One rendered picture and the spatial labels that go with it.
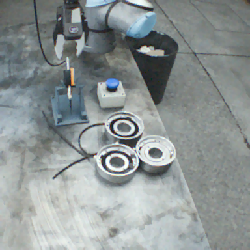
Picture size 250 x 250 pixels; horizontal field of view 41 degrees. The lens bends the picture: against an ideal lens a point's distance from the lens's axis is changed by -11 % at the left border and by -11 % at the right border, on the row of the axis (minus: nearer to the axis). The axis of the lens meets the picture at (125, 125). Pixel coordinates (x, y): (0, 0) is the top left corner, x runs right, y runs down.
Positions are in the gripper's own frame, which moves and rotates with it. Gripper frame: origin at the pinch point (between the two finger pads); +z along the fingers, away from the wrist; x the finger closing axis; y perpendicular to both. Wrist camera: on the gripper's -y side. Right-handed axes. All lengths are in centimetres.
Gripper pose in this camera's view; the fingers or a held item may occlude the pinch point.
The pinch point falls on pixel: (68, 55)
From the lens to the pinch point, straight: 100.8
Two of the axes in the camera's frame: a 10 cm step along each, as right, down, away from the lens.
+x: -9.5, 1.1, -2.8
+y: -2.8, -6.9, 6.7
